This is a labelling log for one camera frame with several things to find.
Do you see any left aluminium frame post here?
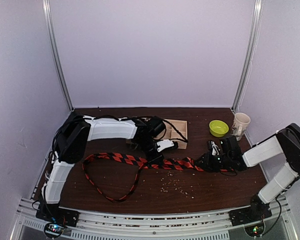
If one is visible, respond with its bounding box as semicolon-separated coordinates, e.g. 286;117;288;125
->
42;0;74;112

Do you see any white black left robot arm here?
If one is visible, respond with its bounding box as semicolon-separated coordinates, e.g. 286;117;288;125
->
40;112;174;222

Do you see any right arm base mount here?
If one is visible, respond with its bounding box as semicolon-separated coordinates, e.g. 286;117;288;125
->
228;195;283;239

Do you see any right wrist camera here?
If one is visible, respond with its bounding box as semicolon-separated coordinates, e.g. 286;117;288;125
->
207;140;221;156

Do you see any green bowl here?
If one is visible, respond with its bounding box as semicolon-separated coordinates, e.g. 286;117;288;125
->
209;120;229;138

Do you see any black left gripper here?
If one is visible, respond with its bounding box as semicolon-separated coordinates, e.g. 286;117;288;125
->
137;138;164;166

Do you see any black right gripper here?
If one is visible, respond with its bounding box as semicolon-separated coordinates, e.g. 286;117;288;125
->
193;151;232;173

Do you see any aluminium front rail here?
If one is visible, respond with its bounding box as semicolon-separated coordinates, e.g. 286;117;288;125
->
9;197;300;240

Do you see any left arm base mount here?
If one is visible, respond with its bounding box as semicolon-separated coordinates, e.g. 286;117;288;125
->
31;198;80;240

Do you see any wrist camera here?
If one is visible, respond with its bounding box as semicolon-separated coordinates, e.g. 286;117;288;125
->
207;140;221;156
156;139;179;153

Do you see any aluminium frame post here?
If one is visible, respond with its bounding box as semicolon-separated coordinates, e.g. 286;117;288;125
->
231;0;264;113
42;0;74;112

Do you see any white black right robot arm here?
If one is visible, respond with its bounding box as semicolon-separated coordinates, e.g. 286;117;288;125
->
194;123;300;221

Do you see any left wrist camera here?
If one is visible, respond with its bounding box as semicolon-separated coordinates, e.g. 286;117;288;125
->
156;139;179;153

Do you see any right aluminium frame post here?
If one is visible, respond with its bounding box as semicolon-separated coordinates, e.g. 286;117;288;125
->
231;0;264;113

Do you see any wooden compartment box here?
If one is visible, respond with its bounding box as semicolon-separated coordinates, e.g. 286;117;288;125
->
126;116;189;150

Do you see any red navy striped tie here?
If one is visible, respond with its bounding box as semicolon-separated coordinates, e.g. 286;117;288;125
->
82;152;237;203

